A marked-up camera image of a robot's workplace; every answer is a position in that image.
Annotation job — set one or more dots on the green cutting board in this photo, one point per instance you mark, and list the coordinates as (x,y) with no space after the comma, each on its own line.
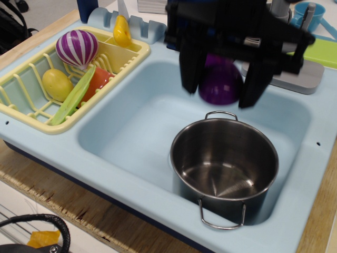
(321,51)

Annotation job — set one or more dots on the purple toy eggplant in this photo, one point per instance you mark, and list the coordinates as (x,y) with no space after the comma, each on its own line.
(221,81)

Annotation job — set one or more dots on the blue sink back post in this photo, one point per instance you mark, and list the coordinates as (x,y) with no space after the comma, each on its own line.
(85,8)

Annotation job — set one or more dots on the yellow dish rack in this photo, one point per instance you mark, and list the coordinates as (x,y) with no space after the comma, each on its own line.
(24,99)

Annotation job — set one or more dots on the yellow toy pepper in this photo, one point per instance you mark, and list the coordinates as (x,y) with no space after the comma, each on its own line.
(121,31)

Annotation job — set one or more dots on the grey ribbed box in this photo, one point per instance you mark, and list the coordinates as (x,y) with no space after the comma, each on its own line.
(152,6)

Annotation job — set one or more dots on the light blue toy sink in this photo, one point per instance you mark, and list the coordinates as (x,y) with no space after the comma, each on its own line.
(121,148)

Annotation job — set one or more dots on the purple white striped toy onion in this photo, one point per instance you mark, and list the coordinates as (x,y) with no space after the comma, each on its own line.
(77,48)

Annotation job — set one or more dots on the stainless steel pot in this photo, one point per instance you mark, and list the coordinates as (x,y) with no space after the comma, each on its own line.
(225,166)

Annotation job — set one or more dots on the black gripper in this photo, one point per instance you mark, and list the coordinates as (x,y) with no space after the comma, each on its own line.
(241,30)

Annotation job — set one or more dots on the grey toy faucet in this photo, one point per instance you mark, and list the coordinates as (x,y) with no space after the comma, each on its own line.
(310,75)

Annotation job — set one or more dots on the yellow toy potato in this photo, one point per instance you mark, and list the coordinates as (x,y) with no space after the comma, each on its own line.
(57,84)

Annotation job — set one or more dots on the blue toy cup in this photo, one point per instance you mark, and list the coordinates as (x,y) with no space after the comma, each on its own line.
(307,16)

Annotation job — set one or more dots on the green toy plate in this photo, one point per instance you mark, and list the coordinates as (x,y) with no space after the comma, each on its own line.
(73,99)

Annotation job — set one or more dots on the orange toy bowl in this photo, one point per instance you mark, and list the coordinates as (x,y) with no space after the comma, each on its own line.
(100,78)

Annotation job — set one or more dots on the yellow tape piece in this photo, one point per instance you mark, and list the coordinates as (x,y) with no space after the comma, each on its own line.
(39,239)

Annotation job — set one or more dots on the black backpack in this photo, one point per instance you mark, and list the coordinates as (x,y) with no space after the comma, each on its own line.
(13,32)

